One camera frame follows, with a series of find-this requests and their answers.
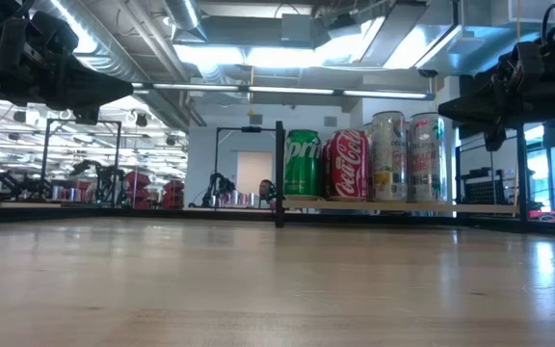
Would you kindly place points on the green Sprite can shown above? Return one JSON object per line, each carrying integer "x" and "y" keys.
{"x": 301, "y": 164}

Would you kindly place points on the red storage bin stack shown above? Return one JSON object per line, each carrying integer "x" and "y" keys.
{"x": 138, "y": 188}
{"x": 174, "y": 193}

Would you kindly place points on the wooden shelf board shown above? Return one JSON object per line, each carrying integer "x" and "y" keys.
{"x": 475, "y": 208}

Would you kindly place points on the black shelf post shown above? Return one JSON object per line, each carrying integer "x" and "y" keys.
{"x": 280, "y": 173}

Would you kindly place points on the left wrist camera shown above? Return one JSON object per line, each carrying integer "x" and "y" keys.
{"x": 56, "y": 34}

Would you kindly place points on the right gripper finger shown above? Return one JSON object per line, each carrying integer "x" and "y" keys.
{"x": 495, "y": 139}
{"x": 480, "y": 108}

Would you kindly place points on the black aluminium rig frame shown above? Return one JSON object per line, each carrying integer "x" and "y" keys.
{"x": 113, "y": 214}

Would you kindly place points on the black equipment rack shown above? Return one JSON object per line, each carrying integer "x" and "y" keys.
{"x": 484, "y": 190}

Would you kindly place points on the black station frame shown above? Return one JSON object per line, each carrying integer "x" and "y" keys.
{"x": 45, "y": 154}
{"x": 216, "y": 164}

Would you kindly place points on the long ceiling light bar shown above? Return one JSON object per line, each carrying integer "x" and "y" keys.
{"x": 282, "y": 90}

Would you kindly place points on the tall white Celsius can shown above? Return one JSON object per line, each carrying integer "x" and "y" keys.
{"x": 388, "y": 159}
{"x": 368, "y": 129}
{"x": 427, "y": 159}

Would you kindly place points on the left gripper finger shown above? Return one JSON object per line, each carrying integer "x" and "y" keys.
{"x": 97, "y": 87}
{"x": 86, "y": 115}

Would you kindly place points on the person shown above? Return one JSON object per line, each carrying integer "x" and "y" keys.
{"x": 266, "y": 189}

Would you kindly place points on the black ceiling spotlight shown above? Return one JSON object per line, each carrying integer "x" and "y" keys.
{"x": 141, "y": 120}

